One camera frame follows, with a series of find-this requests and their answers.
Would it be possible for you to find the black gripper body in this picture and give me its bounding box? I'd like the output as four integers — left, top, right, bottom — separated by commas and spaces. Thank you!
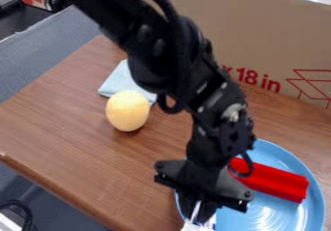
154, 137, 255, 213

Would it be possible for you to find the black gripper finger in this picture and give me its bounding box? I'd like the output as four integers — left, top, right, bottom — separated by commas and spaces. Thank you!
197, 200, 220, 224
177, 191, 199, 220

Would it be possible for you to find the white toothpaste tube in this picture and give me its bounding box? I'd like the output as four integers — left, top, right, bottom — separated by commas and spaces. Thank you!
180, 200, 217, 231

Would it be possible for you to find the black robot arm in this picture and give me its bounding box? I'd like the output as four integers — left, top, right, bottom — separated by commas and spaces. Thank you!
66, 0, 256, 225

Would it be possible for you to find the blue plate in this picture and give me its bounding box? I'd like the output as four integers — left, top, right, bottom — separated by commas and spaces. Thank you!
178, 139, 326, 231

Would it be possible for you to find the light blue folded cloth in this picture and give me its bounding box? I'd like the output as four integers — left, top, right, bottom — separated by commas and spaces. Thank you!
98, 59, 157, 104

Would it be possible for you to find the red plastic block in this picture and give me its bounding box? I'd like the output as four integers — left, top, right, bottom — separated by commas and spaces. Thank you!
232, 162, 311, 203

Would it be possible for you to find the yellow lemon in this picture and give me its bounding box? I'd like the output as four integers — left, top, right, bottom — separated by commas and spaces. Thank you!
106, 90, 150, 131

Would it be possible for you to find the cardboard box with red print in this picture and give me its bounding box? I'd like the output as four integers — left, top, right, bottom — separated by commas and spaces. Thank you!
170, 0, 331, 111

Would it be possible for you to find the grey fabric partition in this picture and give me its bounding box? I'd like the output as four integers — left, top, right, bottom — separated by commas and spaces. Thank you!
0, 6, 101, 103

